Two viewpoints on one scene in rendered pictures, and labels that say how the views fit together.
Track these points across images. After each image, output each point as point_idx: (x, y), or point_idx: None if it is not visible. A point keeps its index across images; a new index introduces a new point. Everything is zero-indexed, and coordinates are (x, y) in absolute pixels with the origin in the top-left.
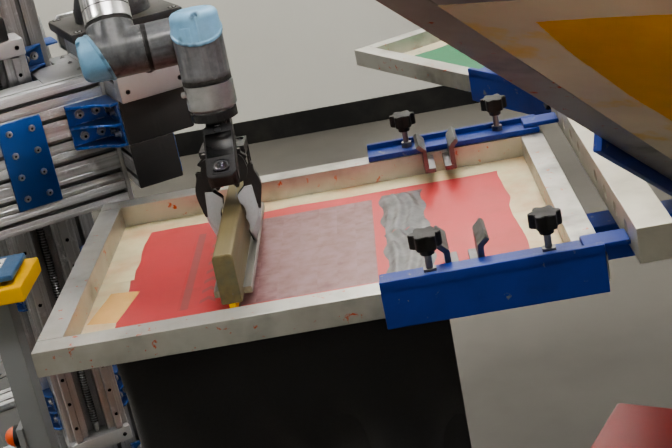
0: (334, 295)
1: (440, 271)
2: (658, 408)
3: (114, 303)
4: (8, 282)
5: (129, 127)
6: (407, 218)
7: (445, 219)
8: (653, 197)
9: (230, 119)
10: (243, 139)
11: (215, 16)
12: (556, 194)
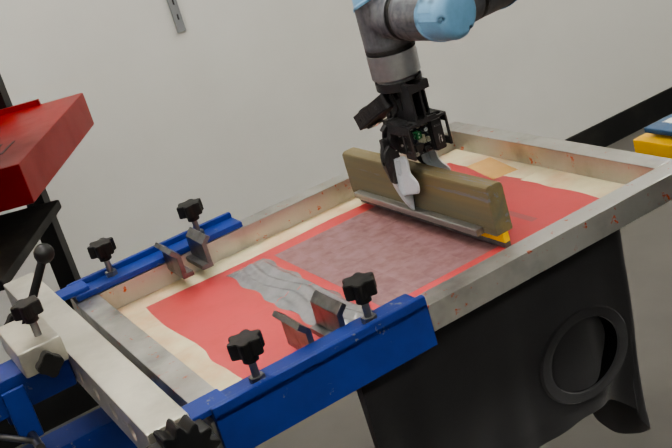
0: (270, 210)
1: (186, 230)
2: (2, 167)
3: (498, 168)
4: (656, 135)
5: None
6: (304, 298)
7: (265, 316)
8: (19, 297)
9: (405, 101)
10: (400, 126)
11: None
12: (134, 332)
